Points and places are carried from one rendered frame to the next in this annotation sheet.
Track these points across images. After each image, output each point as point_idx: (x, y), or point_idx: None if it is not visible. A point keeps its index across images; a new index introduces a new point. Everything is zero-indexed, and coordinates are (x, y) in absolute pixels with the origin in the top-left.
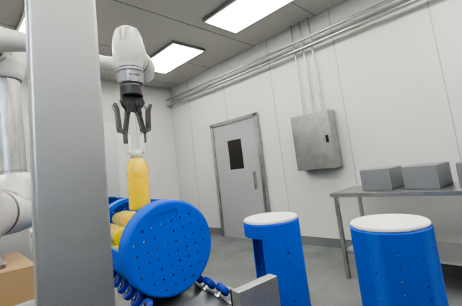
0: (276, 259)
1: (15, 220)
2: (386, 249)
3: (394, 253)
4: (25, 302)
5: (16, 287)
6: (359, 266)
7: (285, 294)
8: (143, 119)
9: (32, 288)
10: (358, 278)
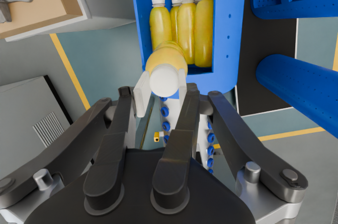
0: (336, 7)
1: None
2: (336, 131)
3: (335, 133)
4: (75, 18)
5: (60, 19)
6: (332, 98)
7: (310, 13)
8: (196, 142)
9: (74, 16)
10: (329, 86)
